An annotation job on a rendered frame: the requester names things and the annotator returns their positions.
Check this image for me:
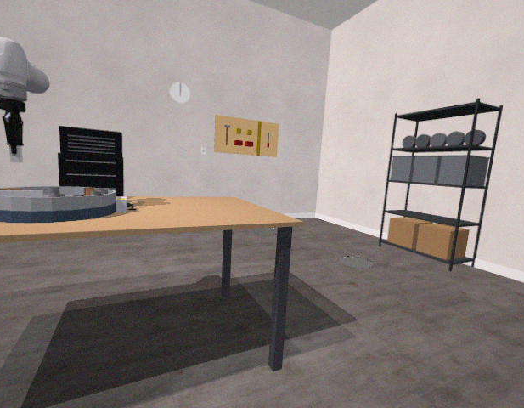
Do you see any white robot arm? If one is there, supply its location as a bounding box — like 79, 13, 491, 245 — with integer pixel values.
0, 37, 50, 102

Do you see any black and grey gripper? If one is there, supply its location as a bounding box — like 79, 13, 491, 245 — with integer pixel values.
0, 98, 25, 163

